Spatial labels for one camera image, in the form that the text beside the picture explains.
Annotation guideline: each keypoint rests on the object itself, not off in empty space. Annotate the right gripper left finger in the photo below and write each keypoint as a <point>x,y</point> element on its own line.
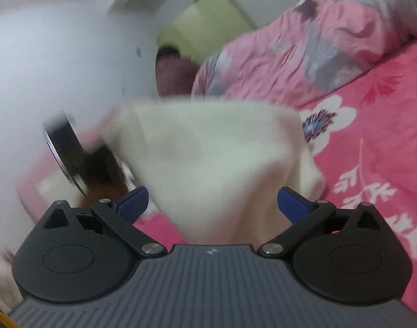
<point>121,214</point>

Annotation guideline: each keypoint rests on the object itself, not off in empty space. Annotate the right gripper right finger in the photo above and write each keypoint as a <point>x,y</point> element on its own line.
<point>306,217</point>

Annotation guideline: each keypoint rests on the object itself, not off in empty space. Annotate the cream fleece sweater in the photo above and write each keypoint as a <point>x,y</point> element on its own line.
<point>214,168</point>

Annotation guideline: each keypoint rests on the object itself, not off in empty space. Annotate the pink floral bed blanket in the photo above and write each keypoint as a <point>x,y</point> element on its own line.
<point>358,270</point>

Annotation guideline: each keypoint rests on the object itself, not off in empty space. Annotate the maroon pillow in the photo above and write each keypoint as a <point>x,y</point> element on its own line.
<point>174,74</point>

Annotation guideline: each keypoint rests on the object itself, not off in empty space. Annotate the yellow-green wardrobe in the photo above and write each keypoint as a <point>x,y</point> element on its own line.
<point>204,27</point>

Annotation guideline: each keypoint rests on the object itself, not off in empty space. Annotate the pink grey floral duvet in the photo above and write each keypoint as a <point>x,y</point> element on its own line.
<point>309,51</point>

